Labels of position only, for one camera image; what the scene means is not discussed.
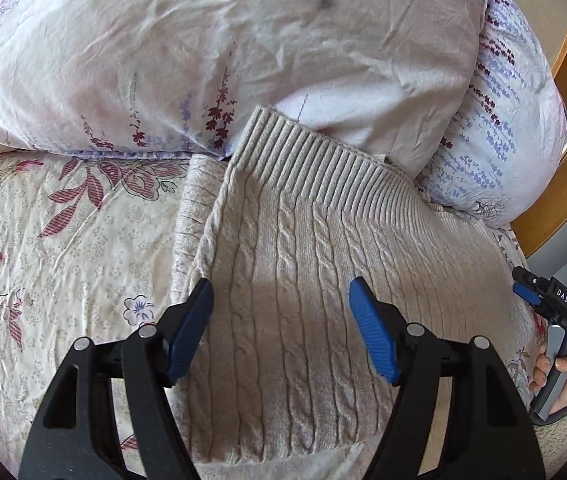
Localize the blue lavender print pillow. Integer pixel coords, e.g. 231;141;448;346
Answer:
416;0;567;228

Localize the beige cable-knit sweater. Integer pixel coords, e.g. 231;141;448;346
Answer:
170;105;539;463

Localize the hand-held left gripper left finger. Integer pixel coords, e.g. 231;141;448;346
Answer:
18;277;215;480

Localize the floral bed sheet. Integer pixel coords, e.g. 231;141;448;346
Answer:
0;130;549;480

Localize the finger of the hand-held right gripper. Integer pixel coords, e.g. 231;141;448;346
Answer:
512;266;540;287
512;284;545;309

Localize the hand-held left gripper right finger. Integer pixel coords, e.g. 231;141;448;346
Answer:
348;276;547;480

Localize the white floral pillow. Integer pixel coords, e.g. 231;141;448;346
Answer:
0;0;488;173

